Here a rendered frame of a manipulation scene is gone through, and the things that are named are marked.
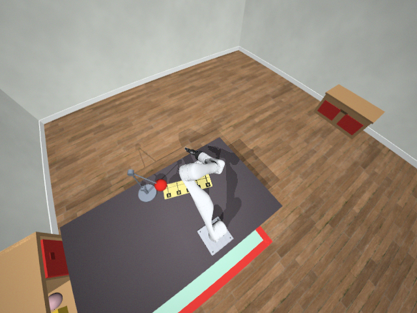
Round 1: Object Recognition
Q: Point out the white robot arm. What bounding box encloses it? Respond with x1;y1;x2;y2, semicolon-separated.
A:
179;152;227;243

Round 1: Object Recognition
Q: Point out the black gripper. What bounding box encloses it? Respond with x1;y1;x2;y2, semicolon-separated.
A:
184;147;202;160

